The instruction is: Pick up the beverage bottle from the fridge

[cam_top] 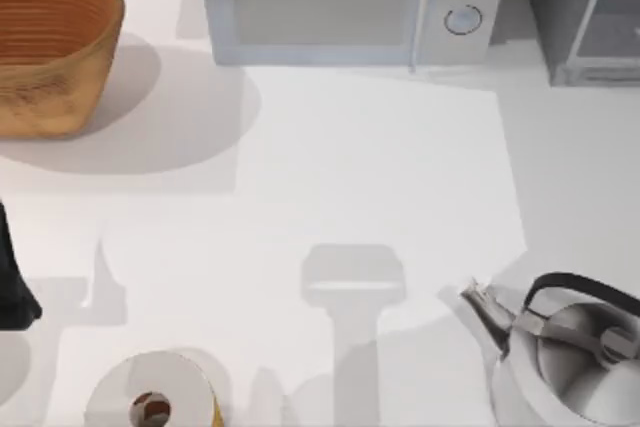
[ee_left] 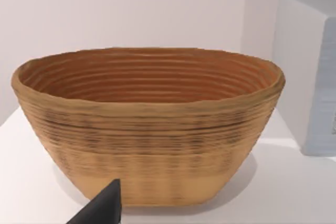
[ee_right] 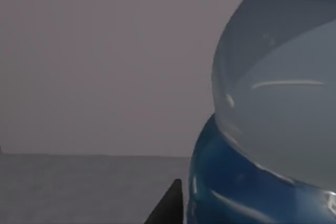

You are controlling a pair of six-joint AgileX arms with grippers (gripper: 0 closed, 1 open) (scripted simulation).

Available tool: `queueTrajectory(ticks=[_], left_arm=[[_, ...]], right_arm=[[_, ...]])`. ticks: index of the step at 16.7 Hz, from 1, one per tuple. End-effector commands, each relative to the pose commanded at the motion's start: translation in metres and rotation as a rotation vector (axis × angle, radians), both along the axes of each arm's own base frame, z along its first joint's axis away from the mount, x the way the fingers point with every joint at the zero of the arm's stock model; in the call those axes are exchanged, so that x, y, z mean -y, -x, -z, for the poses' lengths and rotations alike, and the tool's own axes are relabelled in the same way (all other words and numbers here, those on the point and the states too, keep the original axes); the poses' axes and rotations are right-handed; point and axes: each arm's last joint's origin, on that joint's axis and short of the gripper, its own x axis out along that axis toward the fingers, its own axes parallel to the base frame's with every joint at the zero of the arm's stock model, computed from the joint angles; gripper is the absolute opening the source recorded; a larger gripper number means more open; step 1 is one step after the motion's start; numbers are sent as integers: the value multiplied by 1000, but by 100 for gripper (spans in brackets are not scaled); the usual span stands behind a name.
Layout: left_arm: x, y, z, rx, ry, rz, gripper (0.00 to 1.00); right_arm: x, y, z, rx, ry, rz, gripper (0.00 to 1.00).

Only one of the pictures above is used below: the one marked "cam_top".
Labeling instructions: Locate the pale microwave oven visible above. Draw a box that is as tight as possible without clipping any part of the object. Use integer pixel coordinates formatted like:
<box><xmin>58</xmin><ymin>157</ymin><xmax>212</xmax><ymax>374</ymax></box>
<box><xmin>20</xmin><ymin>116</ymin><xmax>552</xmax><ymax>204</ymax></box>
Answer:
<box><xmin>198</xmin><ymin>0</ymin><xmax>515</xmax><ymax>71</ymax></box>

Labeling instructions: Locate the microwave knob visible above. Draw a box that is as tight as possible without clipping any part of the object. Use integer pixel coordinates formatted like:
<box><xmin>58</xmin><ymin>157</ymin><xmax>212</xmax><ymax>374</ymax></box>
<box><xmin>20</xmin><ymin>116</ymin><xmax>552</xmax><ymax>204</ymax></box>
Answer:
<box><xmin>443</xmin><ymin>3</ymin><xmax>484</xmax><ymax>37</ymax></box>

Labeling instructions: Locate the white paper roll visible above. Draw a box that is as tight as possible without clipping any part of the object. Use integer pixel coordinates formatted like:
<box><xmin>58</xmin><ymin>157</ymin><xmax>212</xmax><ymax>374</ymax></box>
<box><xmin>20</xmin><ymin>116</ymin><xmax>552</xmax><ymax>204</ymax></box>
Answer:
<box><xmin>83</xmin><ymin>347</ymin><xmax>232</xmax><ymax>427</ymax></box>

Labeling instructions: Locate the wooden basket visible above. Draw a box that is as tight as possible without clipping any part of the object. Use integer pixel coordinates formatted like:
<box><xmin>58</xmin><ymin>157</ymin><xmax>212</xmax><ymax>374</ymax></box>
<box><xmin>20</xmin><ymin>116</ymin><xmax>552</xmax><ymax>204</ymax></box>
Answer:
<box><xmin>0</xmin><ymin>0</ymin><xmax>126</xmax><ymax>140</ymax></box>

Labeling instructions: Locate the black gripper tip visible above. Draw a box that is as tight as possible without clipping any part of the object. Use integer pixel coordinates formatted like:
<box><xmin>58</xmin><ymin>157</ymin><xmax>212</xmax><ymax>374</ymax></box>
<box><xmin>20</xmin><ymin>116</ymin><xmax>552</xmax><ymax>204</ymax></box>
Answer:
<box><xmin>0</xmin><ymin>200</ymin><xmax>43</xmax><ymax>333</ymax></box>

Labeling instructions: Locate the microwave door handle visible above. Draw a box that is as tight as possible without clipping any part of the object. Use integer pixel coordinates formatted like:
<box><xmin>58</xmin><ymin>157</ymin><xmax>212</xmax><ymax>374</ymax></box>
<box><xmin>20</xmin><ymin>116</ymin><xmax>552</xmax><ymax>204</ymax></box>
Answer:
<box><xmin>409</xmin><ymin>0</ymin><xmax>433</xmax><ymax>73</ymax></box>

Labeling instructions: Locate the silver kettle with black handle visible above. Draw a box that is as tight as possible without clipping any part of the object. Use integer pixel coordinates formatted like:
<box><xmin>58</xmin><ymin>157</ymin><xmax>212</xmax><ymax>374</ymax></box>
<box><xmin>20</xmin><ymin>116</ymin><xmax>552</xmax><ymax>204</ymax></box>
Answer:
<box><xmin>459</xmin><ymin>271</ymin><xmax>640</xmax><ymax>427</ymax></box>

